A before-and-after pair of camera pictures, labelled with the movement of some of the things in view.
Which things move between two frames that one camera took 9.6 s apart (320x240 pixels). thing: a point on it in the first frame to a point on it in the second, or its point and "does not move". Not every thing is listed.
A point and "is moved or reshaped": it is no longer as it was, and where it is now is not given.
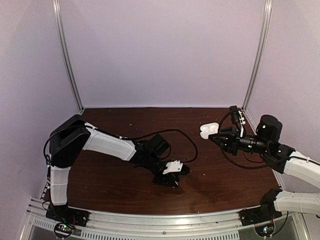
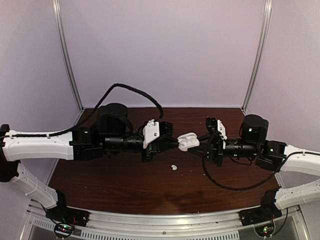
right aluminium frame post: x=265 y=35 does not move
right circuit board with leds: x=265 y=231 does not move
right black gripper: x=234 y=136 to x=215 y=151
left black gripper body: x=157 y=179 to x=148 y=155
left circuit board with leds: x=63 y=229 does not move
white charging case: x=208 y=129 is moved or reshaped
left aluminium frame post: x=61 y=39 does not move
